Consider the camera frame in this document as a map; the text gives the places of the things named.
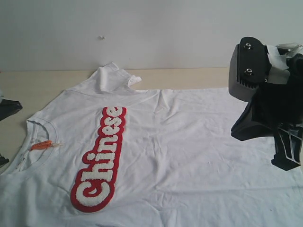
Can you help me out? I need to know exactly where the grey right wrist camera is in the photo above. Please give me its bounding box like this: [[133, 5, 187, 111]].
[[228, 37, 271, 102]]

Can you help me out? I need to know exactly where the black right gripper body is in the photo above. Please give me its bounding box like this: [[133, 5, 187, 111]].
[[251, 54, 303, 128]]

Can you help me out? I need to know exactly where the white t-shirt with red lettering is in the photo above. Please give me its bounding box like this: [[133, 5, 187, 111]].
[[0, 63, 303, 227]]

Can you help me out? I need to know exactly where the orange size tag with string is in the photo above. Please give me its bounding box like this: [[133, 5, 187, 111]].
[[30, 140, 62, 151]]

